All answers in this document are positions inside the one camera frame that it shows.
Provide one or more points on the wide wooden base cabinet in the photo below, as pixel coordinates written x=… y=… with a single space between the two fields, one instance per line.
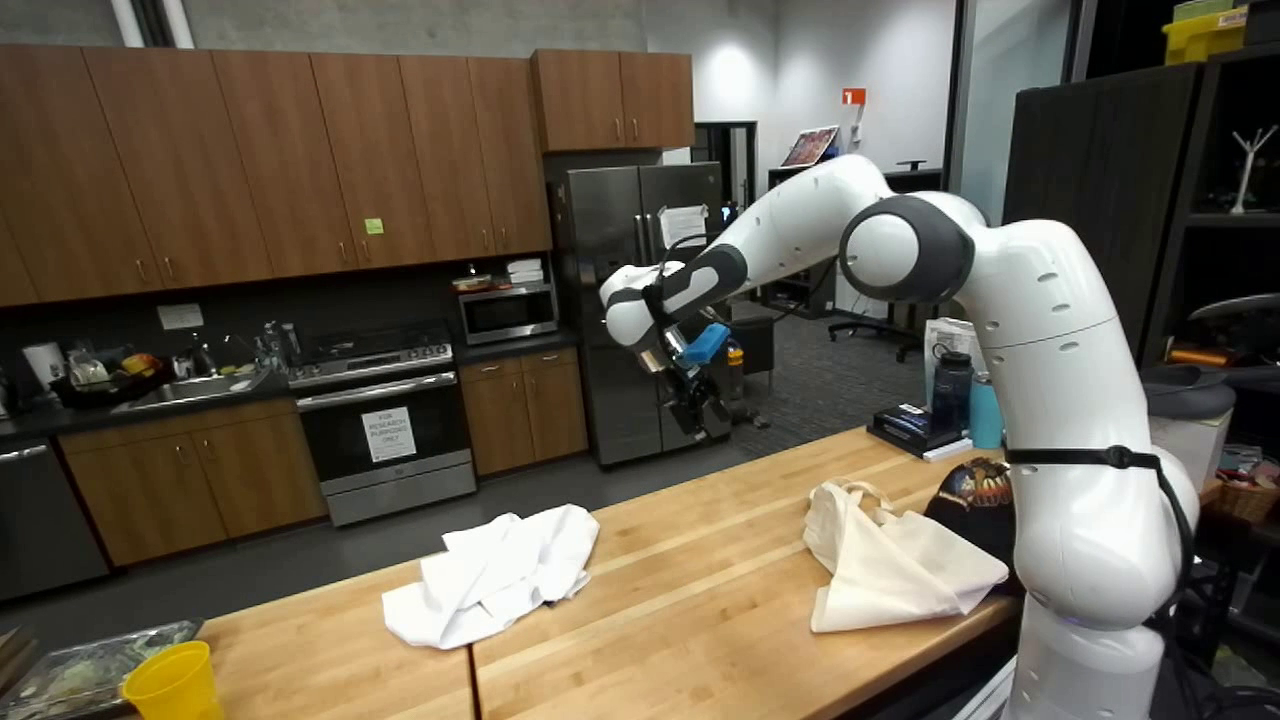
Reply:
x=184 y=480

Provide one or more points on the black tablet box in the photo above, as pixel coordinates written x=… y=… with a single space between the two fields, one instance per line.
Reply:
x=915 y=426

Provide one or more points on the dark round bowl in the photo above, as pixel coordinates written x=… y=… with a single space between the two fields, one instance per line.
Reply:
x=974 y=501

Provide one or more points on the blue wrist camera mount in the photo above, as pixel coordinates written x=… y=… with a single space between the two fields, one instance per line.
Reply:
x=704 y=347

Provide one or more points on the green sticky note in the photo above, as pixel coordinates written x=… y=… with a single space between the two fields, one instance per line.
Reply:
x=373 y=224

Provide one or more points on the yellow storage box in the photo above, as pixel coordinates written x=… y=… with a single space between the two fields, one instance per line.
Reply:
x=1204 y=37

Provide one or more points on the stainless steel refrigerator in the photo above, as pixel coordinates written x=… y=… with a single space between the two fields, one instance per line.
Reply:
x=613 y=334

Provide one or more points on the wooden base cabinet two-door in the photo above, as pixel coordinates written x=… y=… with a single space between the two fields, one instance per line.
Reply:
x=521 y=409

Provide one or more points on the long wooden wall cabinets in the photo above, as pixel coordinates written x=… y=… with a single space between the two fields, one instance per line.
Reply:
x=264 y=172

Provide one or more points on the stack of white plates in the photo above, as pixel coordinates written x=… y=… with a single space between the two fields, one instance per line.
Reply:
x=527 y=271

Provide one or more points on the white paper sheet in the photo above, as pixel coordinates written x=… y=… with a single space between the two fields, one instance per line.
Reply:
x=683 y=228

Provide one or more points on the white bin with black lid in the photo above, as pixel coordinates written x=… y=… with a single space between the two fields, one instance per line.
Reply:
x=1190 y=421

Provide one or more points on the white towel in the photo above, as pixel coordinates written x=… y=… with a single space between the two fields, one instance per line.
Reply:
x=493 y=573

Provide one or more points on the black storage shelf unit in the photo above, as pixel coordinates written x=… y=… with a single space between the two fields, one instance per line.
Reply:
x=1135 y=172

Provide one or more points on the stainless steel stove oven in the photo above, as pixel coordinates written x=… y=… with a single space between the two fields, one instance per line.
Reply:
x=386 y=434

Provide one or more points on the white wall outlet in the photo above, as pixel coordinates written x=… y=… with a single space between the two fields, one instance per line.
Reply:
x=182 y=318

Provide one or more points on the yellow plastic cup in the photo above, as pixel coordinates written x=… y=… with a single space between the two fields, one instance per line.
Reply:
x=173 y=683

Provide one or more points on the small wooden wall cabinet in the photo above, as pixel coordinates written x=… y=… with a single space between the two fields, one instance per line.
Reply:
x=613 y=102

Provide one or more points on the black tray with foil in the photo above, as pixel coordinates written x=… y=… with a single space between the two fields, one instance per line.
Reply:
x=64 y=672

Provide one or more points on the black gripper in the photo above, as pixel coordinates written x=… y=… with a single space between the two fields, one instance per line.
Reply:
x=683 y=380

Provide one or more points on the teal drink bottle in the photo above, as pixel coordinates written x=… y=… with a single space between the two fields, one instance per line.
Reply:
x=986 y=415

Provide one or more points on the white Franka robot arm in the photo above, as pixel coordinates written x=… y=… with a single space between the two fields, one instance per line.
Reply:
x=1053 y=374

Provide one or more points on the black dishwasher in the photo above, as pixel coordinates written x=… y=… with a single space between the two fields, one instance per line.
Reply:
x=44 y=520

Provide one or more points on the white printed notice sheet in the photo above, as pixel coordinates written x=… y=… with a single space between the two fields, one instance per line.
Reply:
x=389 y=434

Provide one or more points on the cream cloth tote bag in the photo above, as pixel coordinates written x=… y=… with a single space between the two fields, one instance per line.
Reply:
x=893 y=563

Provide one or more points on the silver microwave oven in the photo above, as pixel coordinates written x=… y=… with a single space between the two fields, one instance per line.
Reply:
x=505 y=315

